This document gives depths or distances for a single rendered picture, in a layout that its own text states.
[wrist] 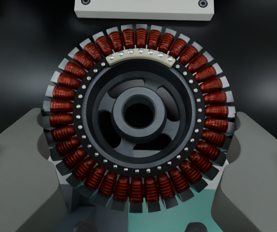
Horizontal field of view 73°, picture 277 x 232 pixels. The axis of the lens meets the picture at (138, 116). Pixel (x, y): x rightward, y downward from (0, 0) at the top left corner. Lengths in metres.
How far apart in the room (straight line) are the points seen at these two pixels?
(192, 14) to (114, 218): 0.92
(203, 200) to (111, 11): 0.94
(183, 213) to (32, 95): 0.91
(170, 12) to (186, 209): 0.92
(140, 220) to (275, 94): 0.88
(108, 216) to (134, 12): 0.91
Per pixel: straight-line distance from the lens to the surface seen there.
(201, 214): 1.05
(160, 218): 1.02
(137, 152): 0.21
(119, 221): 1.01
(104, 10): 0.23
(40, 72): 0.23
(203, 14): 0.24
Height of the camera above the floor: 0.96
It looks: 81 degrees down
